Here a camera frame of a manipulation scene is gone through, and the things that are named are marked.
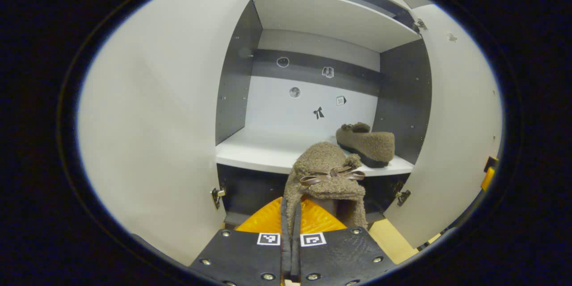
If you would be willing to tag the brown fuzzy shoe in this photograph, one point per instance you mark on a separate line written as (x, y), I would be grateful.
(319, 158)
(371, 143)

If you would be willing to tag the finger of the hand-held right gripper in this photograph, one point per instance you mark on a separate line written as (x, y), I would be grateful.
(489, 178)

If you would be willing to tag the grey shoe cabinet door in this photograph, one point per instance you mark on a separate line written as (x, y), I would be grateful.
(460, 120)
(156, 120)

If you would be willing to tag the metal door hinge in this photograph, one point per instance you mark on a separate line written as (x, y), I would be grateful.
(217, 197)
(403, 197)
(420, 24)

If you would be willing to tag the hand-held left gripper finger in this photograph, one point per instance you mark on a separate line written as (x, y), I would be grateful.
(296, 254)
(285, 254)

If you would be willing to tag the grey cabinet shelf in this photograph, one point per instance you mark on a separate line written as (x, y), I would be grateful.
(254, 152)
(330, 18)

